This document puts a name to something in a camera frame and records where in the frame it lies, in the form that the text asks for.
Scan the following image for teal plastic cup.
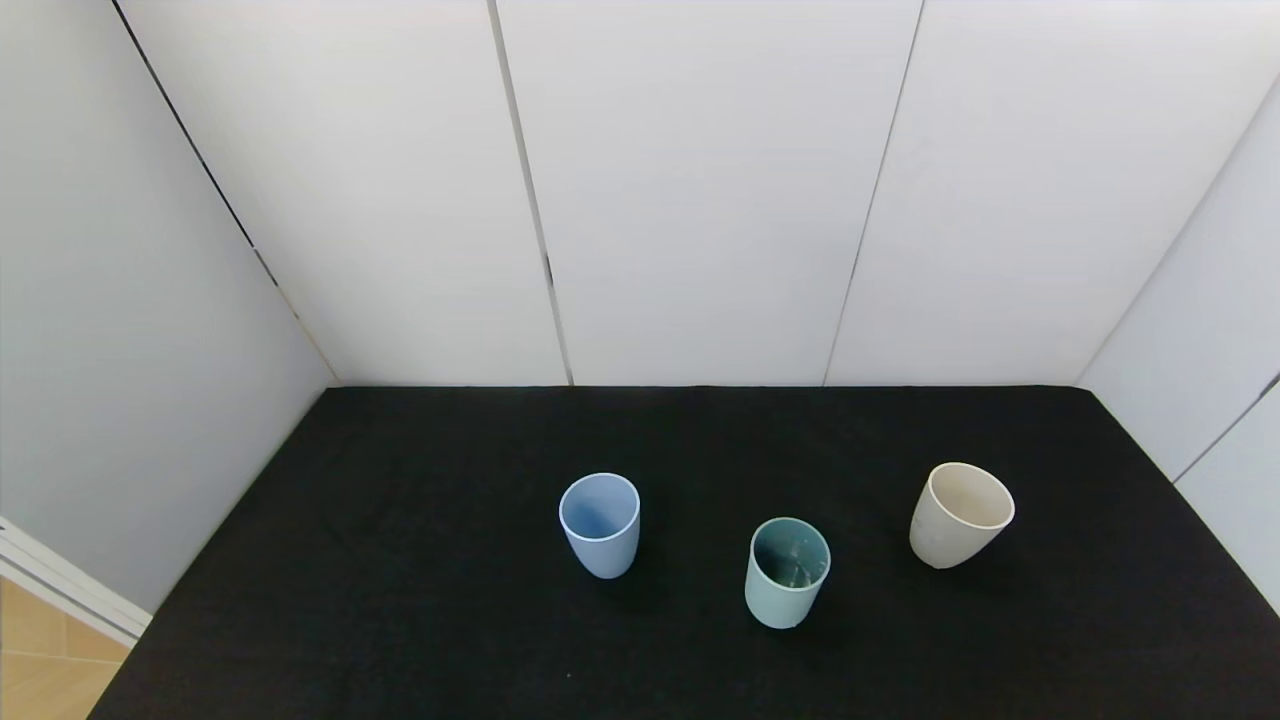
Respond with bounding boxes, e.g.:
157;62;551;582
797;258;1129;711
744;516;832;630

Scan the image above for light blue plastic cup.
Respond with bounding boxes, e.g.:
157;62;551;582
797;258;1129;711
558;472;642;580

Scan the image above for black table cloth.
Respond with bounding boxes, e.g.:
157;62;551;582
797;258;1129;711
88;385;1280;720

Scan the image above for beige plastic cup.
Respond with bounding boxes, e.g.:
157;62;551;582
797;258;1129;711
908;461;1016;570

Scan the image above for white baseboard trim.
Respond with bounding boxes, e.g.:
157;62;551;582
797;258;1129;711
0;518;153;649

